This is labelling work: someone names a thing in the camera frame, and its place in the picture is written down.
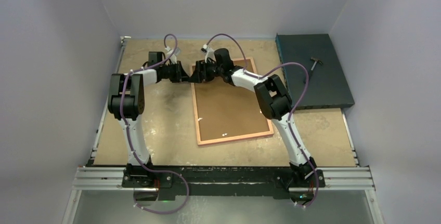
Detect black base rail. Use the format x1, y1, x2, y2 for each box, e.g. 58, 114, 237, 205
122, 164, 326, 201

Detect small hammer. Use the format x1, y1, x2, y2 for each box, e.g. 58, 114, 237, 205
308, 57, 323, 76

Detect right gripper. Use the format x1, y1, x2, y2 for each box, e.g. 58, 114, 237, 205
189, 60, 223, 84

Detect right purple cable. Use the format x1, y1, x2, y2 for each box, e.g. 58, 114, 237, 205
203, 33, 320, 210

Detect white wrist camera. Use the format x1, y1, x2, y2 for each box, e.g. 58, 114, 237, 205
201, 44, 215, 63
165, 46, 180, 64

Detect dark blue box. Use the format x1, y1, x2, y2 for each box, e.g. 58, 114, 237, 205
275, 34, 355, 110

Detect pink picture frame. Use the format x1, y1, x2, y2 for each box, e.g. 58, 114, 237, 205
190, 57, 275, 147

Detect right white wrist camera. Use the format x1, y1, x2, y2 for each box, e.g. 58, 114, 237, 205
201, 44, 215, 63

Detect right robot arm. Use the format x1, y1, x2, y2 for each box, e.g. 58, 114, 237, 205
189, 45, 320, 187

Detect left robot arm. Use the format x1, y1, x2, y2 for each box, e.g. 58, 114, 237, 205
108, 49, 189, 187

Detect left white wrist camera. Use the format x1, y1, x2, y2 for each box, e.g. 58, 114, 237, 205
165, 46, 180, 64

